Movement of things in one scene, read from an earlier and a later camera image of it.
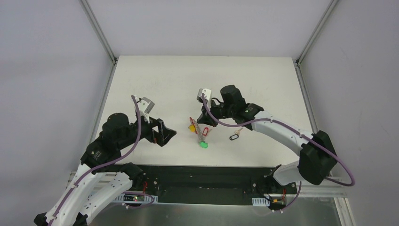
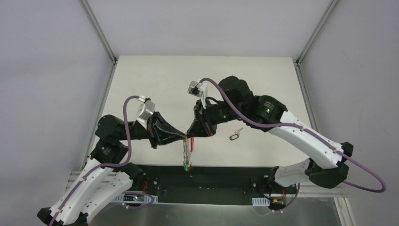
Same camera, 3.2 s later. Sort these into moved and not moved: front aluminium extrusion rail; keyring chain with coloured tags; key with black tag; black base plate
Moved: keyring chain with coloured tags
Not moved: key with black tag; black base plate; front aluminium extrusion rail
